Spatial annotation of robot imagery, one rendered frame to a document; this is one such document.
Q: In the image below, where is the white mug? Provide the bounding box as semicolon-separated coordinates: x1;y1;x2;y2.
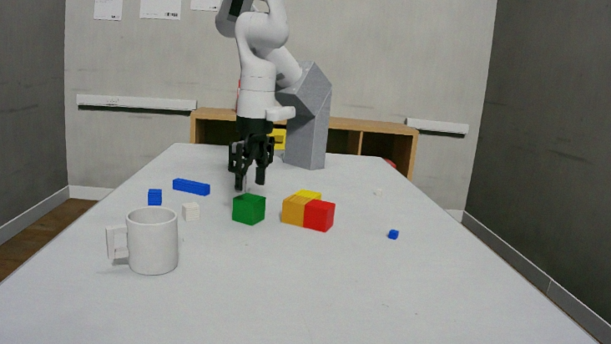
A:
105;206;178;276

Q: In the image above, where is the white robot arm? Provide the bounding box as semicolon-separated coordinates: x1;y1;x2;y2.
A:
215;0;302;121

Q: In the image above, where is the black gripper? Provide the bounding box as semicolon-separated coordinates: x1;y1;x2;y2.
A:
228;115;275;194

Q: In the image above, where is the dark green cube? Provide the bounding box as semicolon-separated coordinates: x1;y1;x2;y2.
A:
232;193;266;226

